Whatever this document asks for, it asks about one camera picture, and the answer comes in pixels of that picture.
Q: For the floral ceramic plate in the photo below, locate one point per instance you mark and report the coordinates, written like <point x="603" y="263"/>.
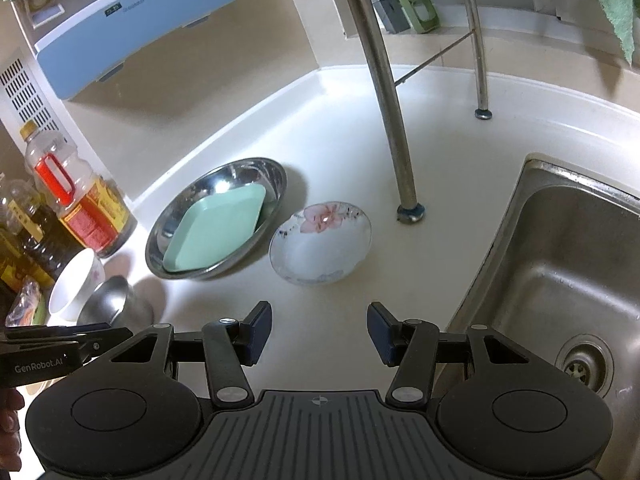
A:
<point x="315" y="255"/>

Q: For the yellow oil bottle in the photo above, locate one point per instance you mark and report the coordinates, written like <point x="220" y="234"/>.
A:
<point x="10" y="265"/>

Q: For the steel rack frame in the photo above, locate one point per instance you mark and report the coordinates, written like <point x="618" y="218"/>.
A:
<point x="387" y="85"/>

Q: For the green square plate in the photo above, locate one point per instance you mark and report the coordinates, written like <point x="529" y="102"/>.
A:
<point x="212" y="230"/>

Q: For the small steel bowl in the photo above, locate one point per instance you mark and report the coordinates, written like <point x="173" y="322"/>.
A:
<point x="107" y="305"/>

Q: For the stainless steel sink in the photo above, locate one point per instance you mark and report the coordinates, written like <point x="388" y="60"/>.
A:
<point x="540" y="260"/>

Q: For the white vented appliance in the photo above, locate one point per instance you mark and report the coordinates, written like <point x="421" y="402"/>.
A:
<point x="25" y="95"/>

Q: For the white ceramic bowl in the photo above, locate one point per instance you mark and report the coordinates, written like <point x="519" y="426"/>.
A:
<point x="75" y="285"/>

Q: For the sink drain strainer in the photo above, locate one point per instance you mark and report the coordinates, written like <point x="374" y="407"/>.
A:
<point x="585" y="370"/>

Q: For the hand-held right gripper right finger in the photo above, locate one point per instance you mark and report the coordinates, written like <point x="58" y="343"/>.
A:
<point x="380" y="330"/>

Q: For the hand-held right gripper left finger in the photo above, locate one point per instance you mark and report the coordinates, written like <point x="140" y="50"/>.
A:
<point x="260" y="330"/>

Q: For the dark oil bottle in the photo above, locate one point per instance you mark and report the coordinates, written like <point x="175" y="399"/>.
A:
<point x="42" y="242"/>

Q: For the blue and white appliance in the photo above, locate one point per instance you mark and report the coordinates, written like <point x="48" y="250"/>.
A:
<point x="130" y="25"/>

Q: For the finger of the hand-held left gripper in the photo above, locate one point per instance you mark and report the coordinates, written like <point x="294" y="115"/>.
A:
<point x="90" y="327"/>
<point x="102" y="342"/>

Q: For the green towel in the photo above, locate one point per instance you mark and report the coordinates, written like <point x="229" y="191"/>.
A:
<point x="612" y="0"/>

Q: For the person's left hand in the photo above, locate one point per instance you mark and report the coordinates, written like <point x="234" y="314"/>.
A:
<point x="10" y="412"/>

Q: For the large steel basin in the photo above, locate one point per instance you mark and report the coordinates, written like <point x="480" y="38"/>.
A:
<point x="172" y="225"/>

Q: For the colourful snack packet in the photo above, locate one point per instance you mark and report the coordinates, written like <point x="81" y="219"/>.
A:
<point x="27" y="305"/>

